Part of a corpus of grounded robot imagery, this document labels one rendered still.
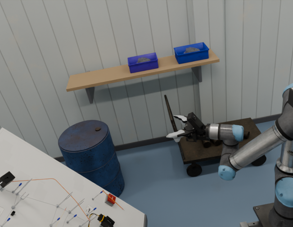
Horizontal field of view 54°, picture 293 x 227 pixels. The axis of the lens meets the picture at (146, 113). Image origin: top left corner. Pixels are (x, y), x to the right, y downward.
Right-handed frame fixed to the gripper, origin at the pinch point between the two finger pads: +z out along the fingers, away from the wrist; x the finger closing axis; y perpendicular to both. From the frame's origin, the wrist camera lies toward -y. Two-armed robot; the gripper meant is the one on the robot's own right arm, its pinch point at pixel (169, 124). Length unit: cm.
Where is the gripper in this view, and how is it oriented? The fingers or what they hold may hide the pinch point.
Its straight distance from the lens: 143.9
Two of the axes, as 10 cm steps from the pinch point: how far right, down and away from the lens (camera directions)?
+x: 3.1, -6.7, 6.8
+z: -9.3, -0.6, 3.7
